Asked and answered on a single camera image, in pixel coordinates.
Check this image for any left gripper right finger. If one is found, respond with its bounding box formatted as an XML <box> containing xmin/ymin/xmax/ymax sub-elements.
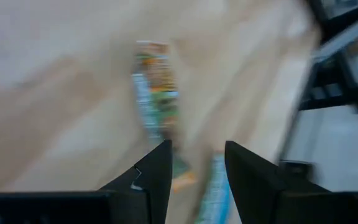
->
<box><xmin>224</xmin><ymin>140</ymin><xmax>358</xmax><ymax>224</ymax></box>

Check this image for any blue granola bar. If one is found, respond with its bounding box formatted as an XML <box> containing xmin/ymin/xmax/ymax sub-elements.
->
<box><xmin>193</xmin><ymin>151</ymin><xmax>233</xmax><ymax>224</ymax></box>

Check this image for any green granola bar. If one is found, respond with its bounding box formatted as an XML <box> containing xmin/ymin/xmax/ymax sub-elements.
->
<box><xmin>131</xmin><ymin>39</ymin><xmax>198</xmax><ymax>193</ymax></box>

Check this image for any black metal table frame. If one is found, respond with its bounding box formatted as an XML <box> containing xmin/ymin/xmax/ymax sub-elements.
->
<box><xmin>298</xmin><ymin>0</ymin><xmax>358</xmax><ymax>113</ymax></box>

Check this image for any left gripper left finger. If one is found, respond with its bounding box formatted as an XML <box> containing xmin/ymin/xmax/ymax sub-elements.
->
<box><xmin>0</xmin><ymin>139</ymin><xmax>173</xmax><ymax>224</ymax></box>

